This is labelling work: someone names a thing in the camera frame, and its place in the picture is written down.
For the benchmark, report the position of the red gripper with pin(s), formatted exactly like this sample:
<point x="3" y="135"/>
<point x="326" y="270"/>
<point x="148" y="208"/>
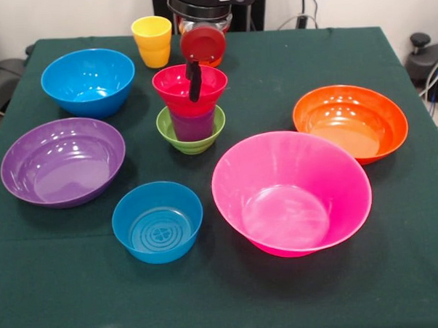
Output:
<point x="203" y="44"/>

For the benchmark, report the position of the red plastic bowl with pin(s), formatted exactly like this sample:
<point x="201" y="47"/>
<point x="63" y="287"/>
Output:
<point x="172" y="88"/>

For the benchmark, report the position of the purple plastic cup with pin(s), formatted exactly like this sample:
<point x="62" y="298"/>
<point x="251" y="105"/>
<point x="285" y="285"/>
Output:
<point x="193" y="128"/>

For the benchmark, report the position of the pink plastic bowl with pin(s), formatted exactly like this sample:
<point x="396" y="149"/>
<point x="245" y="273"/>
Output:
<point x="290" y="204"/>

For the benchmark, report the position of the orange plastic cup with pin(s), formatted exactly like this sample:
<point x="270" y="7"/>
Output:
<point x="214" y="62"/>

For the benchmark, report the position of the yellow plastic cup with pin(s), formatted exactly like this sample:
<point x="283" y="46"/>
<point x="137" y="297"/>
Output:
<point x="152" y="47"/>

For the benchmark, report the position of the green plastic bowl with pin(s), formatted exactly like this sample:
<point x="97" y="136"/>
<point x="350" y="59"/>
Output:
<point x="196" y="147"/>

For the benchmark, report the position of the large blue plastic bowl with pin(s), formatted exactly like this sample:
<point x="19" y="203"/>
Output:
<point x="88" y="90"/>

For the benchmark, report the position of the small blue plastic bowl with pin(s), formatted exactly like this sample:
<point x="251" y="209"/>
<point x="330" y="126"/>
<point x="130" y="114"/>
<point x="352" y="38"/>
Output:
<point x="156" y="228"/>

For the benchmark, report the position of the orange plastic bowl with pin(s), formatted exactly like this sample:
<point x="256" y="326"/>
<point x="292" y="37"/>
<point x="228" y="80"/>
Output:
<point x="348" y="125"/>

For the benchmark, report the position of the purple plastic bowl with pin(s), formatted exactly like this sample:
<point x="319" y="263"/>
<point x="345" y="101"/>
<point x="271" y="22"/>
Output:
<point x="59" y="167"/>

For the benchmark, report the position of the black chair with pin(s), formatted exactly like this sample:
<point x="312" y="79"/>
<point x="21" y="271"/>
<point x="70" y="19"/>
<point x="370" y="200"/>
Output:
<point x="1" y="79"/>

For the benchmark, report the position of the dark green tablecloth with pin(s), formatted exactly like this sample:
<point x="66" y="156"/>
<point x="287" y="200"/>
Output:
<point x="225" y="298"/>

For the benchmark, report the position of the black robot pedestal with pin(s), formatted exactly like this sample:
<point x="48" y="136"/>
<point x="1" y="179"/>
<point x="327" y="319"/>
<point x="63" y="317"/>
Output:
<point x="159" y="10"/>

